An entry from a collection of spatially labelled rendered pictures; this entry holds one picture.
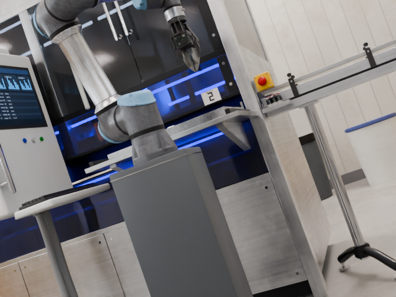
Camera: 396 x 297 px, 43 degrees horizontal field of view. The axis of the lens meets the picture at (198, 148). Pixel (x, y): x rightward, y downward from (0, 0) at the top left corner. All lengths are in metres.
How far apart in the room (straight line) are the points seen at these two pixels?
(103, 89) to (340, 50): 4.74
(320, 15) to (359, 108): 1.18
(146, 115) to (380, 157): 3.84
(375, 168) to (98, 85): 3.87
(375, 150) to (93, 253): 3.26
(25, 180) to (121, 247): 0.60
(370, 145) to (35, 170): 3.54
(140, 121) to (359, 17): 4.95
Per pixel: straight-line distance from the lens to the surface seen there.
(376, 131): 5.16
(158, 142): 1.56
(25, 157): 2.41
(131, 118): 1.59
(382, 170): 5.22
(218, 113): 1.96
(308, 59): 6.19
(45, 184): 2.45
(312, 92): 2.39
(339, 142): 6.14
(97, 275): 2.72
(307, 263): 2.37
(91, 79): 1.72
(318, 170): 5.45
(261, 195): 2.34
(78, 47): 1.74
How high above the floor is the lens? 0.71
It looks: 3 degrees up
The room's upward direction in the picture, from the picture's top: 20 degrees counter-clockwise
